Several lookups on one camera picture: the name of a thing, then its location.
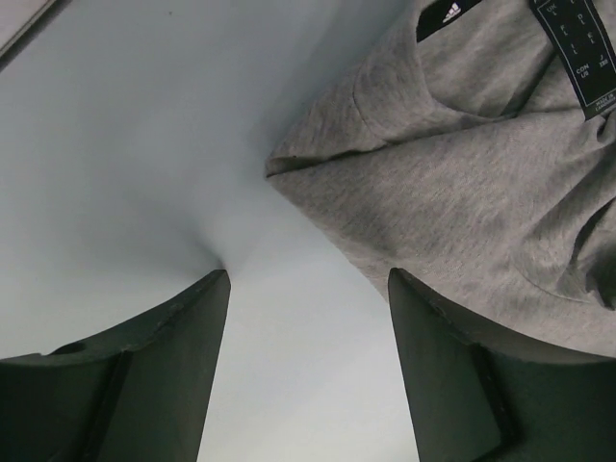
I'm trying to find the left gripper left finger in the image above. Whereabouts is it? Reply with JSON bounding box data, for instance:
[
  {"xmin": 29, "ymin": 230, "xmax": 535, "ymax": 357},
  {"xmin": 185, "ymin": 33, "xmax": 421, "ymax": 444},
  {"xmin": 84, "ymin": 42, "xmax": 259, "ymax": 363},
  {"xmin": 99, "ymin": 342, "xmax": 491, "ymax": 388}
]
[{"xmin": 1, "ymin": 269, "xmax": 231, "ymax": 461}]

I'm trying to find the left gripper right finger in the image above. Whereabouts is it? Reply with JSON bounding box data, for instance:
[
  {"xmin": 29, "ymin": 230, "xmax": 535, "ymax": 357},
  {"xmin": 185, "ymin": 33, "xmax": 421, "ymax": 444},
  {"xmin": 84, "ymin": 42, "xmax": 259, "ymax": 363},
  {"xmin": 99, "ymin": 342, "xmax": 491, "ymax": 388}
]
[{"xmin": 388, "ymin": 269, "xmax": 615, "ymax": 462}]

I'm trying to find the grey t-shirt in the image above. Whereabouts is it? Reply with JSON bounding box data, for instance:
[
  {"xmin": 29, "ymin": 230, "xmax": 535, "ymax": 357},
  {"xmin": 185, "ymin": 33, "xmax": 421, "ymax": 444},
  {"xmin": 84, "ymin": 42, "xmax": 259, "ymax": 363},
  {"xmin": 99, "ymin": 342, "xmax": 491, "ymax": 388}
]
[{"xmin": 266, "ymin": 1, "xmax": 615, "ymax": 357}]

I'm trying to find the left aluminium side rail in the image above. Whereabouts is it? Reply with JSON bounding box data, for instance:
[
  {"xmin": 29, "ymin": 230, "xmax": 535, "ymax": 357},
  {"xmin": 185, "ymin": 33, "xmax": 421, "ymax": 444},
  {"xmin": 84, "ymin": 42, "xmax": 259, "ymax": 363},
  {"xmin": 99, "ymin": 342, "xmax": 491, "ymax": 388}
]
[{"xmin": 0, "ymin": 0, "xmax": 64, "ymax": 60}]

